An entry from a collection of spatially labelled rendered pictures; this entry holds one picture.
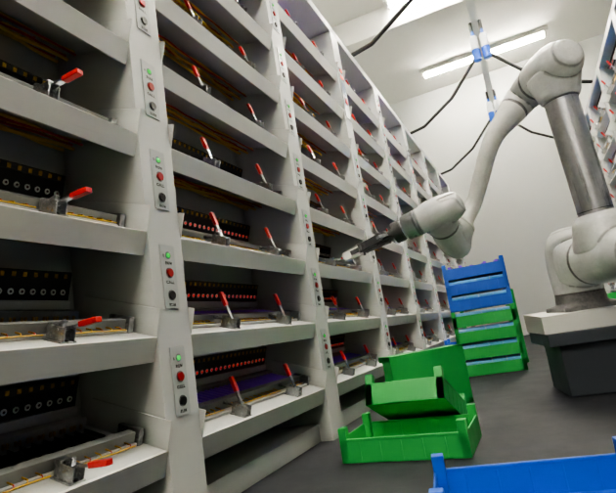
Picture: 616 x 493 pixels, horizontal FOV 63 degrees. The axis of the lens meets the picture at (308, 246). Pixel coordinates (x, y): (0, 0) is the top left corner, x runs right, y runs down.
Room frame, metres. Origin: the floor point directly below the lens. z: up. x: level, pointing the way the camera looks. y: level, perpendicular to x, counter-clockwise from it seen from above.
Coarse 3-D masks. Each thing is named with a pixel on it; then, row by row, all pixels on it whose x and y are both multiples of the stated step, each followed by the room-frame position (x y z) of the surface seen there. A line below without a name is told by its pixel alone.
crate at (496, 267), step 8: (480, 264) 2.50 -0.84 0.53; (488, 264) 2.49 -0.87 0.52; (496, 264) 2.48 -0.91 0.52; (504, 264) 2.47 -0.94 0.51; (448, 272) 2.54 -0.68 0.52; (456, 272) 2.53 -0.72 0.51; (464, 272) 2.52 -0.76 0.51; (472, 272) 2.51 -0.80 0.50; (480, 272) 2.50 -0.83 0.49; (488, 272) 2.49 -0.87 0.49; (496, 272) 2.49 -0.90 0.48; (448, 280) 2.54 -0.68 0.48; (456, 280) 2.60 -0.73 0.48
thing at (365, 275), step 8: (320, 264) 1.65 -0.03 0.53; (360, 264) 2.20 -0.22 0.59; (368, 264) 2.19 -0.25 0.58; (320, 272) 1.66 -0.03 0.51; (328, 272) 1.72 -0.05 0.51; (336, 272) 1.79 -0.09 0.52; (344, 272) 1.86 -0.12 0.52; (352, 272) 1.94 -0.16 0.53; (360, 272) 2.03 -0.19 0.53; (368, 272) 2.12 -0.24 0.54; (352, 280) 1.96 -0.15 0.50; (360, 280) 2.04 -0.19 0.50; (368, 280) 2.14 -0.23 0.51
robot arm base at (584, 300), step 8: (560, 296) 1.70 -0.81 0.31; (568, 296) 1.67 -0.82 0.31; (576, 296) 1.65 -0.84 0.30; (584, 296) 1.64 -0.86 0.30; (592, 296) 1.64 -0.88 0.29; (600, 296) 1.64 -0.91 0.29; (560, 304) 1.70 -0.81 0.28; (568, 304) 1.67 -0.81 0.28; (576, 304) 1.65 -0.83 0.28; (584, 304) 1.64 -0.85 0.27; (592, 304) 1.63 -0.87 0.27; (600, 304) 1.63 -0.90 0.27; (608, 304) 1.63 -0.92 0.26; (552, 312) 1.76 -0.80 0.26; (560, 312) 1.70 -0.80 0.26
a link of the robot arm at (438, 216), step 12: (420, 204) 1.63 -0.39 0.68; (432, 204) 1.60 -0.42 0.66; (444, 204) 1.58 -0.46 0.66; (456, 204) 1.58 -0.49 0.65; (420, 216) 1.62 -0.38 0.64; (432, 216) 1.60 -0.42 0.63; (444, 216) 1.59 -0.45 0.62; (456, 216) 1.60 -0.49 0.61; (432, 228) 1.63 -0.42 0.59; (444, 228) 1.63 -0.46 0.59; (456, 228) 1.66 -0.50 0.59
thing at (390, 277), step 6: (378, 264) 2.27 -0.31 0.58; (378, 270) 2.27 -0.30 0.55; (384, 270) 2.44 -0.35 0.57; (390, 270) 2.86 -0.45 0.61; (396, 270) 2.69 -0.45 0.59; (402, 270) 2.84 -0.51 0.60; (384, 276) 2.36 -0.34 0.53; (390, 276) 2.64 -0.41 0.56; (396, 276) 2.68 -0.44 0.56; (402, 276) 2.84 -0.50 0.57; (408, 276) 2.83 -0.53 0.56; (384, 282) 2.37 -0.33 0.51; (390, 282) 2.47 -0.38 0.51; (396, 282) 2.57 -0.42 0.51; (402, 282) 2.68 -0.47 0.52; (408, 282) 2.80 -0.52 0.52
